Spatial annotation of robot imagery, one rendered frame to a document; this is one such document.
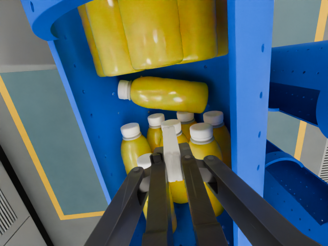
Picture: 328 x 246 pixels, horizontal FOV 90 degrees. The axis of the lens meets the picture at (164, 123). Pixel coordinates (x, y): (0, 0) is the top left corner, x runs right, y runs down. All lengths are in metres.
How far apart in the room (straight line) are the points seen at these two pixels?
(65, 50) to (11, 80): 1.51
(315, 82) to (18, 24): 0.93
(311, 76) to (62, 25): 0.57
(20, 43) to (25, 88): 0.98
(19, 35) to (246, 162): 0.78
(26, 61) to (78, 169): 1.26
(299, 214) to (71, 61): 0.89
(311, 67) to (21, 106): 1.84
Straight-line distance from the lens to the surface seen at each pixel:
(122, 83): 0.34
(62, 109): 1.63
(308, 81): 0.59
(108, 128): 0.36
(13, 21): 0.81
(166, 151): 0.15
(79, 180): 1.94
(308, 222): 0.88
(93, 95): 0.33
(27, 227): 2.34
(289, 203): 0.93
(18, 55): 0.77
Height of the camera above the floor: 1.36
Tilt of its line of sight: 70 degrees down
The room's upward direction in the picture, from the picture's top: 177 degrees clockwise
